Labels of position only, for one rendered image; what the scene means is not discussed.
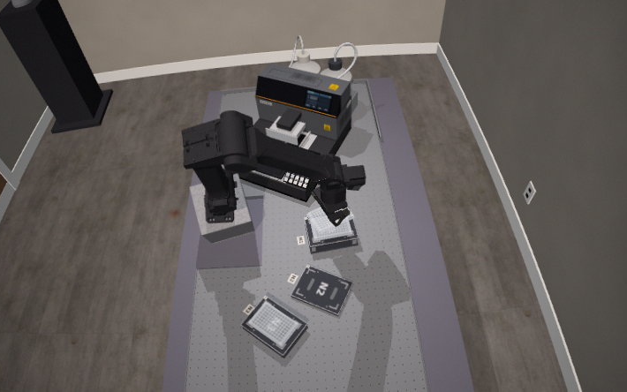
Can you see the white plastic bottle with black cap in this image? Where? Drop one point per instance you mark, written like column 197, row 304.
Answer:
column 335, row 69

